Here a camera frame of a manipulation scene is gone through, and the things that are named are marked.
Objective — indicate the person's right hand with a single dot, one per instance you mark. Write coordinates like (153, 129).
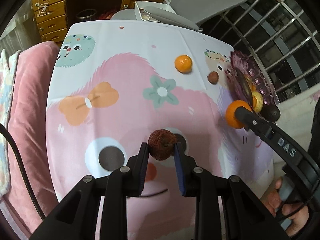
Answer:
(273, 202)

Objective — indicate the dark avocado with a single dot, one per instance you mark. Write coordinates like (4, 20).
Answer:
(270, 113)

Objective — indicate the white butterfly curtain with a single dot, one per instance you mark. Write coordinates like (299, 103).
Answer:
(297, 115)

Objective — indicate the cartoon printed tablecloth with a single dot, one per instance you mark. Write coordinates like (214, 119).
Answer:
(114, 83)

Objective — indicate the white lace cover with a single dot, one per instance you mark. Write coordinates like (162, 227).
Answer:
(21, 32)

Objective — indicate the metal window grille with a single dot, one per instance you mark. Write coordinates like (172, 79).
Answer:
(278, 36)

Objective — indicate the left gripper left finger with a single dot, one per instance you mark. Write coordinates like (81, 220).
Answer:
(126, 181)

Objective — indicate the small dark red fruit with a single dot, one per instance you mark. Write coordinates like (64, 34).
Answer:
(213, 77)

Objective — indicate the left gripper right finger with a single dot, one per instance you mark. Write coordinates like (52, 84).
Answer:
(196, 182)

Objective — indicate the pink glass fruit bowl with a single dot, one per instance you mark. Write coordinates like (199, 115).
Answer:
(253, 75)

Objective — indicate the grey office chair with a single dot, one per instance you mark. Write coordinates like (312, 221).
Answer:
(190, 14)

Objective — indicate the white storage box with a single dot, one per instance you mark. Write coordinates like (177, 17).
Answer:
(146, 11)

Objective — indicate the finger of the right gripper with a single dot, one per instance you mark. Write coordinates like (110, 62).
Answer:
(260, 127)

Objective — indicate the floral quilt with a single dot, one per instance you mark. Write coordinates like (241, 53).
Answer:
(8, 74)

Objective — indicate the orange tangerine front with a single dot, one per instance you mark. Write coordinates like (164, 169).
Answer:
(251, 85)

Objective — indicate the orange tangerine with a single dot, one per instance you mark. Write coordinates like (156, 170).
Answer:
(251, 85)
(230, 117)

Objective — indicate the wrinkled brown red fruit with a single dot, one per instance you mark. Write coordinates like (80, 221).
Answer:
(161, 144)

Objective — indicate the pink blanket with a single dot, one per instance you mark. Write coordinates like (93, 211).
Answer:
(27, 125)

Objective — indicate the black waste basket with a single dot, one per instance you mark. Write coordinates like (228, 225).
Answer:
(86, 15)

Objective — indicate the small orange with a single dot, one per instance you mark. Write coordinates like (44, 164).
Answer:
(183, 64)

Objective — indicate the wooden desk with drawers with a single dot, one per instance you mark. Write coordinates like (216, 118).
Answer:
(55, 17)

